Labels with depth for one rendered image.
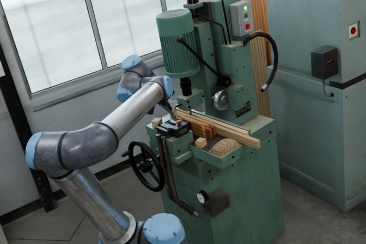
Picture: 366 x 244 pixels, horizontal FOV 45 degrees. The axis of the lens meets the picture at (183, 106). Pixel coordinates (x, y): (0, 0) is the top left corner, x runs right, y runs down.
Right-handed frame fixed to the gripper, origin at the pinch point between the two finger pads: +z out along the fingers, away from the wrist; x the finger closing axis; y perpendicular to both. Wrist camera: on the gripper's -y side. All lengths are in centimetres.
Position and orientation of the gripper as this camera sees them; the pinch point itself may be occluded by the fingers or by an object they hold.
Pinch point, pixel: (171, 113)
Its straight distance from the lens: 213.6
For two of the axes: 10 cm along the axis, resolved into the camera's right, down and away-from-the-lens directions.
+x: -6.4, -2.2, 7.4
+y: 5.6, -7.8, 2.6
